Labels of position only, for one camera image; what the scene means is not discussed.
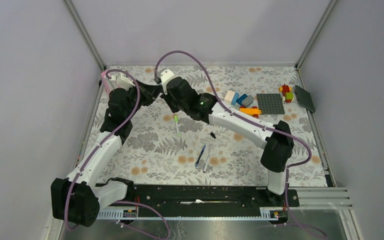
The white pen green tip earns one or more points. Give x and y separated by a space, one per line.
176 120

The white and blue brick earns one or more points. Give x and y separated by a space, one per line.
231 97

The grey lego baseplate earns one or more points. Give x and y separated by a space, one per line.
270 103

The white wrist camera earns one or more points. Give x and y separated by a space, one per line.
122 81
165 75

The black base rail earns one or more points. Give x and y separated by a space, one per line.
199 199

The dark grey lego plate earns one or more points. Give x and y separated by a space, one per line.
304 98

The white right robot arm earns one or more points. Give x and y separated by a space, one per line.
273 139

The white cable duct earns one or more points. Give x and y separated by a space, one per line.
141 213

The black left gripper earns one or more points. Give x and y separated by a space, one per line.
150 93

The floral table mat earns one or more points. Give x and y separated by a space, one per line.
155 154

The grey toy brick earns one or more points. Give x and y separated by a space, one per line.
247 101

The blue toy brick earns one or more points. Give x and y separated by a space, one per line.
240 99

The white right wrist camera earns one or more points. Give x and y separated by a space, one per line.
165 75

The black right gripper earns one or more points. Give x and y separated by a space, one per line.
167 98

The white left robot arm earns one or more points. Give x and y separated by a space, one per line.
77 199

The white pen black tip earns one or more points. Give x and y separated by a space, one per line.
206 164

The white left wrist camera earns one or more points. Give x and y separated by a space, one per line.
122 81

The blue gel pen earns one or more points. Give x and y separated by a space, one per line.
200 155

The pink metronome box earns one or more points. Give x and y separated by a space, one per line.
109 82

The red yellow green brick stack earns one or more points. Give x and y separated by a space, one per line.
287 93

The orange toy car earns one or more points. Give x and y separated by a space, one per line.
253 111

